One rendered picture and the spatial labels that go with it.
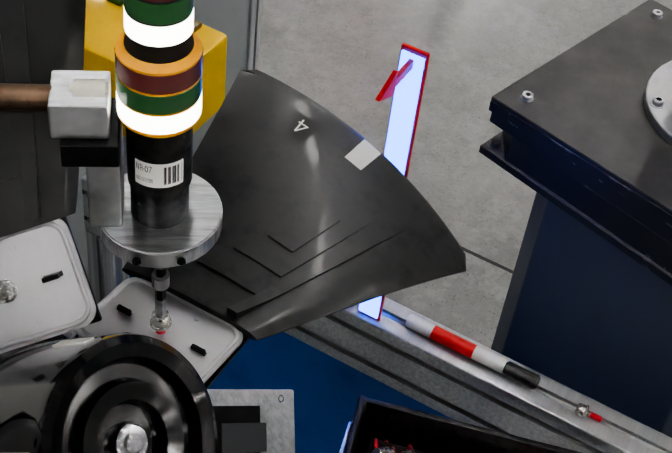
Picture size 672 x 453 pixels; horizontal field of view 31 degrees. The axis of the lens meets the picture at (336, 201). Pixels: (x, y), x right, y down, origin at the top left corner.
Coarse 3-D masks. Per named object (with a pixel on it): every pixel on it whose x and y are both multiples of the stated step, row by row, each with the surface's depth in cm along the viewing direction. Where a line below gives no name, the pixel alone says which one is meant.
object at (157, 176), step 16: (192, 128) 64; (128, 144) 64; (144, 144) 63; (160, 144) 63; (176, 144) 63; (192, 144) 65; (128, 160) 65; (144, 160) 64; (160, 160) 64; (176, 160) 64; (128, 176) 66; (144, 176) 65; (160, 176) 64; (176, 176) 65; (144, 192) 65; (160, 192) 65; (176, 192) 66; (144, 208) 67; (160, 208) 66; (176, 208) 67; (144, 224) 67; (160, 224) 67; (176, 224) 68
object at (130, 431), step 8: (128, 424) 66; (136, 424) 66; (120, 432) 66; (128, 432) 66; (136, 432) 66; (144, 432) 67; (120, 440) 65; (128, 440) 66; (136, 440) 66; (144, 440) 66; (120, 448) 65; (128, 448) 65; (136, 448) 66; (144, 448) 66
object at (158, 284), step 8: (152, 272) 72; (160, 272) 72; (168, 272) 73; (152, 280) 72; (160, 280) 72; (168, 280) 72; (160, 288) 72; (160, 296) 73; (160, 304) 74; (160, 312) 74
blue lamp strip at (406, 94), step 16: (400, 64) 100; (416, 64) 99; (416, 80) 100; (400, 96) 102; (416, 96) 101; (400, 112) 103; (400, 128) 104; (400, 144) 105; (400, 160) 106; (368, 304) 120
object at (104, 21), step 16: (96, 0) 119; (96, 16) 117; (112, 16) 117; (96, 32) 115; (112, 32) 116; (208, 32) 117; (96, 48) 114; (112, 48) 114; (208, 48) 115; (224, 48) 118; (96, 64) 114; (112, 64) 113; (208, 64) 116; (224, 64) 119; (112, 80) 114; (208, 80) 118; (224, 80) 121; (112, 96) 116; (208, 96) 119; (224, 96) 123; (208, 112) 121
